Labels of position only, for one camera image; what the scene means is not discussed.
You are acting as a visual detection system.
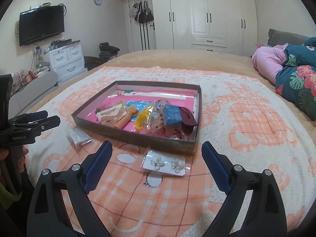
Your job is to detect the clear packet of earrings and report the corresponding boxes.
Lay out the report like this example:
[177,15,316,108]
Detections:
[68,127,92,150]

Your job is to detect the cream claw hair clip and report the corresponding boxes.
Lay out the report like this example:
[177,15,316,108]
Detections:
[96,104,127,127]

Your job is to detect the orange spiral hair tie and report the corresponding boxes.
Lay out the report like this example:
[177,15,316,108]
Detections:
[113,104,138,130]

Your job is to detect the bagged yellow rings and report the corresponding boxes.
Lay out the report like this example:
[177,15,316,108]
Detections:
[134,105,155,131]

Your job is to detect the pearl flower earrings card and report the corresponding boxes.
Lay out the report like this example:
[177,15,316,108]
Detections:
[141,147,191,177]

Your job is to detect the maroon hair clip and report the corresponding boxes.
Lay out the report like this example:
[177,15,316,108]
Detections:
[179,107,198,135]

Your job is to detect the dotted organza bow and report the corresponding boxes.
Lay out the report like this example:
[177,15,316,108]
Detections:
[148,99,190,140]

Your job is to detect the small blue box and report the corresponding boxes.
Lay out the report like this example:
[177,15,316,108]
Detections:
[162,104,182,127]

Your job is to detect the person's left hand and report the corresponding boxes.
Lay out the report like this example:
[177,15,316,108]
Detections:
[0,146,29,173]

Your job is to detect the grey chair back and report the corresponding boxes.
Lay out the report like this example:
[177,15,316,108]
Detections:
[8,71,58,118]

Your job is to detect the white drawer cabinet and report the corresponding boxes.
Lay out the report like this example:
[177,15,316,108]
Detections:
[45,41,88,87]

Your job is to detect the orange white plush blanket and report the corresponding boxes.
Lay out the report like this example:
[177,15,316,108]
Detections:
[27,66,315,236]

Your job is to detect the pile of dark clothes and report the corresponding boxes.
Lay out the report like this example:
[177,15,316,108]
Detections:
[84,42,120,71]

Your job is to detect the brown cardboard tray box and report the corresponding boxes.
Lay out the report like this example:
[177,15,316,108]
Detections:
[72,81,202,155]

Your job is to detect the floral blue quilt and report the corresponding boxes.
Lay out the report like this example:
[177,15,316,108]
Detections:
[275,37,316,121]

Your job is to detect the white door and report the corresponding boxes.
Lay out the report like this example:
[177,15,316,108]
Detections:
[124,0,156,53]

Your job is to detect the tan bedspread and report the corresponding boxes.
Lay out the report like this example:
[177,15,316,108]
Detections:
[32,50,315,138]

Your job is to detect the bags hanging on door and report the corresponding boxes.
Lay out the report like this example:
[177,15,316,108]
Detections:
[129,0,154,24]

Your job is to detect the white wardrobe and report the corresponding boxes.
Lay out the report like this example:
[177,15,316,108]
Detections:
[112,0,259,57]

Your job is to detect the black wall television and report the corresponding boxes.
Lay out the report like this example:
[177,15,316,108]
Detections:
[19,5,65,46]

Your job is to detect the purple wall clock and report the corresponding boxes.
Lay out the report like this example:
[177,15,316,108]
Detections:
[94,0,102,6]

